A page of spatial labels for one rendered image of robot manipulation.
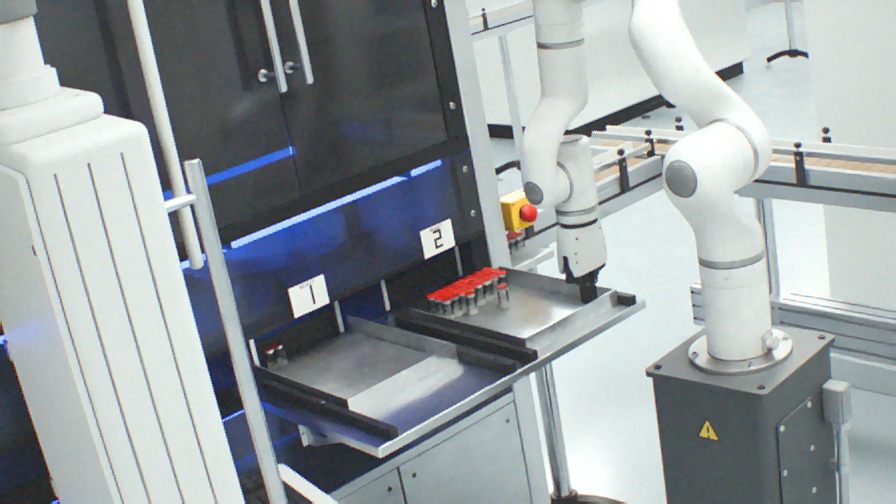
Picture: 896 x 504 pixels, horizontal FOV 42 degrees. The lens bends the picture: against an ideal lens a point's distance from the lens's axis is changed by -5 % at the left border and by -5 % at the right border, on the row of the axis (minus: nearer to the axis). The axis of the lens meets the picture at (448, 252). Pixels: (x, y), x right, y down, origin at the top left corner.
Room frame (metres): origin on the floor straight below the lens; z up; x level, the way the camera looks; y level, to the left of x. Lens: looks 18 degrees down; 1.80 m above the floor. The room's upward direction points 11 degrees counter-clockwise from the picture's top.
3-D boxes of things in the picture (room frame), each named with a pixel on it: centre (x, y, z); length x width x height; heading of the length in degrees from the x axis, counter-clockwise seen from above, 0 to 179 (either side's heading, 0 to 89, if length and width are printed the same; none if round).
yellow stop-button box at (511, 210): (2.65, -0.16, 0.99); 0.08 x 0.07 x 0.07; 39
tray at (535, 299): (2.31, -0.11, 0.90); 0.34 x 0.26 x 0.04; 38
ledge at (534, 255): (2.69, -0.15, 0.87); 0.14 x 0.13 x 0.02; 39
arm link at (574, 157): (2.23, -0.25, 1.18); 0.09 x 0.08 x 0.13; 131
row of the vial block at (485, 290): (2.40, -0.04, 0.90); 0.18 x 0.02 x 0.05; 128
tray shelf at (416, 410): (2.24, 0.05, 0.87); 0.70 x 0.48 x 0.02; 129
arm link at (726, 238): (1.95, -0.46, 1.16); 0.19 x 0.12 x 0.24; 131
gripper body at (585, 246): (2.24, -0.26, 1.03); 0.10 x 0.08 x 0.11; 129
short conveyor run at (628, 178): (2.94, -0.30, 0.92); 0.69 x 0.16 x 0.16; 129
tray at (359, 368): (2.19, 0.23, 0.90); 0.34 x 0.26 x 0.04; 39
